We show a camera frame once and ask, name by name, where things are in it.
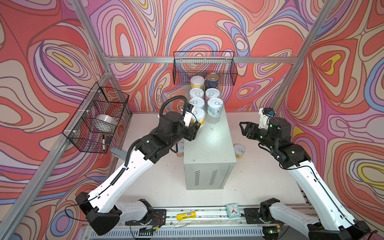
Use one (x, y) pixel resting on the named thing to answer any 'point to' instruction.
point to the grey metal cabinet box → (209, 160)
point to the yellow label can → (239, 151)
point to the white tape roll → (106, 120)
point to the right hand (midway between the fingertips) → (245, 128)
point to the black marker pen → (103, 143)
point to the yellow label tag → (186, 215)
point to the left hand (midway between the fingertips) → (195, 120)
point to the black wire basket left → (93, 125)
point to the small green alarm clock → (233, 210)
